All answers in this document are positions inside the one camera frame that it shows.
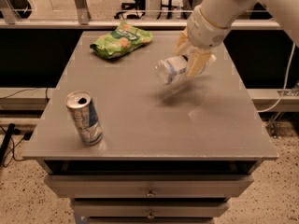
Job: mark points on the upper drawer knob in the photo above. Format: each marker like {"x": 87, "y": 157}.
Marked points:
{"x": 150, "y": 194}

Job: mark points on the drawer knob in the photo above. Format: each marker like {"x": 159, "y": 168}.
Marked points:
{"x": 150, "y": 194}
{"x": 150, "y": 216}

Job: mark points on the silver blue drink can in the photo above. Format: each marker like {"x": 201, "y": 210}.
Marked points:
{"x": 83, "y": 113}

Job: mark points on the lower grey drawer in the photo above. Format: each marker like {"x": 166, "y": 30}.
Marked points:
{"x": 159, "y": 208}

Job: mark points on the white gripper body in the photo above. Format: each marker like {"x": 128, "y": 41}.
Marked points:
{"x": 204, "y": 31}

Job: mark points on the grey drawer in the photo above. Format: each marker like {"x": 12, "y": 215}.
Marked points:
{"x": 202, "y": 186}
{"x": 159, "y": 208}

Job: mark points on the metal railing frame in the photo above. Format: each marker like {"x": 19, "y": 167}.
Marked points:
{"x": 93, "y": 14}

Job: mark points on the green rice chip bag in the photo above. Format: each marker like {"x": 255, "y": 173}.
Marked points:
{"x": 121, "y": 41}

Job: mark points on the lower drawer knob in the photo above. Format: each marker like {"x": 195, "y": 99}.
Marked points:
{"x": 150, "y": 216}

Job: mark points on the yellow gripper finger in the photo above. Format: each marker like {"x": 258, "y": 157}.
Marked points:
{"x": 184, "y": 46}
{"x": 197, "y": 59}

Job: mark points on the upper grey drawer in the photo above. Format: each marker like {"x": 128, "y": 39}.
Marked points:
{"x": 202, "y": 186}

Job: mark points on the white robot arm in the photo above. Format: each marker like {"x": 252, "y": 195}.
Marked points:
{"x": 211, "y": 21}

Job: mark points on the blue plastic water bottle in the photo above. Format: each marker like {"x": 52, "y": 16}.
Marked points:
{"x": 175, "y": 69}

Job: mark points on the black office chair base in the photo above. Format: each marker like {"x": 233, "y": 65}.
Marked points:
{"x": 132, "y": 3}

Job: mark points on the grey drawer cabinet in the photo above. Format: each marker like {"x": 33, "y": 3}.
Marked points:
{"x": 204, "y": 126}

